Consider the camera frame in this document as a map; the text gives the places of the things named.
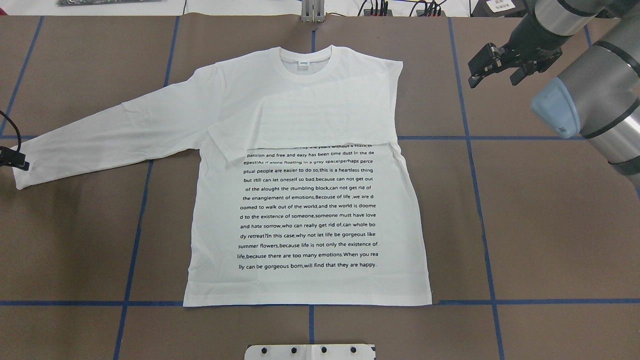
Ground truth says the aluminium frame post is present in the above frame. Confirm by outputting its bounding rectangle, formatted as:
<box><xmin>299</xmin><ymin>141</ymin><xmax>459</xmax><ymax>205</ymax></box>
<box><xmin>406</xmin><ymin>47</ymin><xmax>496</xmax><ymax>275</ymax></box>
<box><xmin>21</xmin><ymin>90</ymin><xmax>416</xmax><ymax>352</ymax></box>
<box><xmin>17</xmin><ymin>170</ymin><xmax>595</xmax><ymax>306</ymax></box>
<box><xmin>301</xmin><ymin>0</ymin><xmax>326</xmax><ymax>23</ymax></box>

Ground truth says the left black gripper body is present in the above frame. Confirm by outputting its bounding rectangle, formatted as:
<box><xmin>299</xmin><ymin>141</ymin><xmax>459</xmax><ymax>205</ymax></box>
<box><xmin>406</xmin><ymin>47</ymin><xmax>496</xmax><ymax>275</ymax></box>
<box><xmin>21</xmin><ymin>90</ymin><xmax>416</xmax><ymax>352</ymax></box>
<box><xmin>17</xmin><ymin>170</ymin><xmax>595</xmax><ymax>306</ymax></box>
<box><xmin>0</xmin><ymin>146</ymin><xmax>26</xmax><ymax>169</ymax></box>

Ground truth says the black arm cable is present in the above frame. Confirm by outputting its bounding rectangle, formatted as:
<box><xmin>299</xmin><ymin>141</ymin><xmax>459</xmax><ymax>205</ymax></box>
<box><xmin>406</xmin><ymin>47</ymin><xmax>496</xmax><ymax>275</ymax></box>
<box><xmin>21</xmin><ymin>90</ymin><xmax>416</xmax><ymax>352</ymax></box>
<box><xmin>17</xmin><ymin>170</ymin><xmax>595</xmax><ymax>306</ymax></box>
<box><xmin>0</xmin><ymin>110</ymin><xmax>23</xmax><ymax>153</ymax></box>

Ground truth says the white mounting plate with holes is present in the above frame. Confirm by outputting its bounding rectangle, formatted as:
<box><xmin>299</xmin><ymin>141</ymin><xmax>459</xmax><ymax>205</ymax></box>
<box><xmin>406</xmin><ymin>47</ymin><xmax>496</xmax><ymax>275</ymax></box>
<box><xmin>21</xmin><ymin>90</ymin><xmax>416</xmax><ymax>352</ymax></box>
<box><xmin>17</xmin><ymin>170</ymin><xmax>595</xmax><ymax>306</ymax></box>
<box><xmin>244</xmin><ymin>343</ymin><xmax>377</xmax><ymax>360</ymax></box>

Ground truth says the white long-sleeve printed shirt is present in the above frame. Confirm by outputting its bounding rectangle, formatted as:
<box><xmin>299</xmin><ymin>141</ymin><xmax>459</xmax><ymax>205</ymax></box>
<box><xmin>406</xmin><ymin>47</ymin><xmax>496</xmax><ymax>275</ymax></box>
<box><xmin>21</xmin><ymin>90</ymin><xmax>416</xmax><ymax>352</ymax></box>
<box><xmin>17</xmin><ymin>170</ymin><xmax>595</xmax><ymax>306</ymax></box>
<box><xmin>13</xmin><ymin>45</ymin><xmax>433</xmax><ymax>307</ymax></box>

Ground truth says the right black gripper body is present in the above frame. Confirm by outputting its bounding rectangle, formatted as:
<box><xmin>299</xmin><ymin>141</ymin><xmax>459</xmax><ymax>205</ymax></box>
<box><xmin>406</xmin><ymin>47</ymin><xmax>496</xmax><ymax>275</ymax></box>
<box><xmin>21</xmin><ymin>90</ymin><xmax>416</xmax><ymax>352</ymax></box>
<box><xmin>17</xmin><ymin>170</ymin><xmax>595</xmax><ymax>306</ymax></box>
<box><xmin>467</xmin><ymin>42</ymin><xmax>560</xmax><ymax>76</ymax></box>

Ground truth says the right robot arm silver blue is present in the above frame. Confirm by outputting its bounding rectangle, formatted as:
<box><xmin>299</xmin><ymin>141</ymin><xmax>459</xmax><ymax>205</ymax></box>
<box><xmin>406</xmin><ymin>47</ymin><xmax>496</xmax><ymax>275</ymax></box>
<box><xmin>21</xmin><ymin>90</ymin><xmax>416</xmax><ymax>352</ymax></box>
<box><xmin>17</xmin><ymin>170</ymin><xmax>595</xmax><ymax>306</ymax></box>
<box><xmin>468</xmin><ymin>0</ymin><xmax>640</xmax><ymax>187</ymax></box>

